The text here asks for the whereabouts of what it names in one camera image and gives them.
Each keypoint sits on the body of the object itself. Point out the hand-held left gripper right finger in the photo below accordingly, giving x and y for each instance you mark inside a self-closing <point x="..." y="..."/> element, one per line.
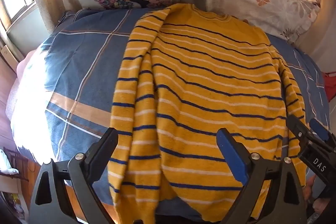
<point x="232" y="154"/>

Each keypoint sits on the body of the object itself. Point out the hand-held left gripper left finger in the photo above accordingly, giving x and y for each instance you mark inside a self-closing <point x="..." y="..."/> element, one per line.
<point x="105" y="150"/>

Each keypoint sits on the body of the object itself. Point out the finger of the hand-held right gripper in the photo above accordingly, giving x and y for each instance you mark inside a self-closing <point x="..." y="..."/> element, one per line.
<point x="319" y="129"/>
<point x="296" y="127"/>

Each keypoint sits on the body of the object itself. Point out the yellow striped sweater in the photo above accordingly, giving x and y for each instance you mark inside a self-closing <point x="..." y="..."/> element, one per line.
<point x="204" y="98"/>

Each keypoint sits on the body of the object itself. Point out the person's right hand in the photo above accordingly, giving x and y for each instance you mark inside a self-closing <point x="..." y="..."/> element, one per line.
<point x="309" y="188"/>

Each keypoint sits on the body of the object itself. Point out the red cloth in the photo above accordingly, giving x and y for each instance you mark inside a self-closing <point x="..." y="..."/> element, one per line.
<point x="330" y="86"/>

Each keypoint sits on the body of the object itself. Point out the blue plaid bed sheet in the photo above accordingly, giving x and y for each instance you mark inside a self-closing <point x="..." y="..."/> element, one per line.
<point x="84" y="77"/>

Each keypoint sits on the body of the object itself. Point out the dark wooden chair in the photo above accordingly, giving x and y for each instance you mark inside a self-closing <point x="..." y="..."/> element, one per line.
<point x="13" y="163"/>

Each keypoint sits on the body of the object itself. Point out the pale mattress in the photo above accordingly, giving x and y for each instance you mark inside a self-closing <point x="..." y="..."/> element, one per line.
<point x="23" y="87"/>

